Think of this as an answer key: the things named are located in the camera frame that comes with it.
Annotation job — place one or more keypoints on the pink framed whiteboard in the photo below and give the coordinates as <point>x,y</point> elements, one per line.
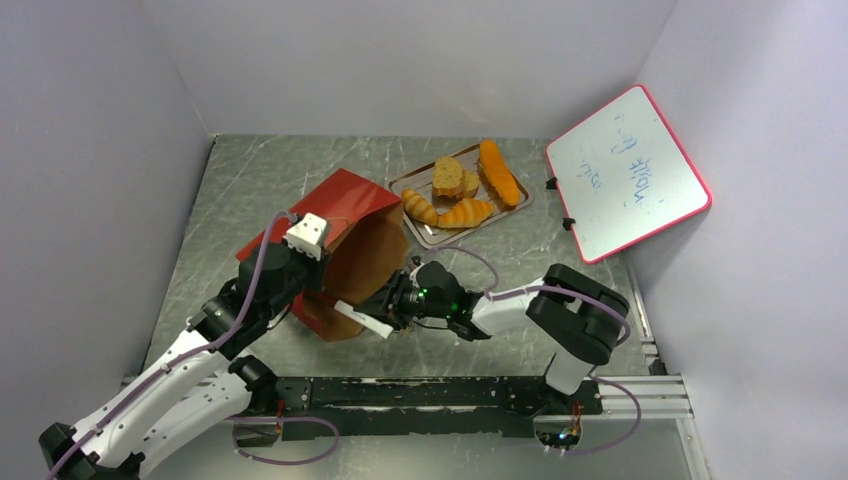
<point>623,176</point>

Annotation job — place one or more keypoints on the long orange fake bread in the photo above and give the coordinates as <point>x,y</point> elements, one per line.
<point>497,174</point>

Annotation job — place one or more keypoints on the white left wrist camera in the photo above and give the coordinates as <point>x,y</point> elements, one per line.
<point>307,236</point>

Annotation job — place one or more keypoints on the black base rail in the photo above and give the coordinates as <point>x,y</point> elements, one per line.
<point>320,406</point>

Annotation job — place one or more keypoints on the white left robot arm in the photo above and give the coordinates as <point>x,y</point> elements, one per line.
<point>207,375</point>

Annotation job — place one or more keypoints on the silver metal tray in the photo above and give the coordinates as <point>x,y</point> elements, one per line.
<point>420,179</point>

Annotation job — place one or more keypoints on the round fake bread slice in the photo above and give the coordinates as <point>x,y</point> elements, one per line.
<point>471,184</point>

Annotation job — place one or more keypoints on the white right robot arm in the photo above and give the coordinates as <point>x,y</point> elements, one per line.
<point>585,319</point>

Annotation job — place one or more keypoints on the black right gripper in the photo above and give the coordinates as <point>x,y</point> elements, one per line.
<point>394,302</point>

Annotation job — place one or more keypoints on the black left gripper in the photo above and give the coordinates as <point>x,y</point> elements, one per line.
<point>315,266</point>

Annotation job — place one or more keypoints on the small striped fake bread roll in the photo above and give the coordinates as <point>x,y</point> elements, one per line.
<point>419,208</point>

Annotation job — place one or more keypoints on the metal tongs white handle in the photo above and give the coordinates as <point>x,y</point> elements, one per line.
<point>382,329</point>

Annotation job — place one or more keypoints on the fake bread piece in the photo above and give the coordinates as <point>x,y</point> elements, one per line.
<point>448,178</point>

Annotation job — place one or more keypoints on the red paper bag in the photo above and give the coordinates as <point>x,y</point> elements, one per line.
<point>366,245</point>

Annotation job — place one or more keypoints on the fake croissant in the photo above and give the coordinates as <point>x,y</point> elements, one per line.
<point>467,213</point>

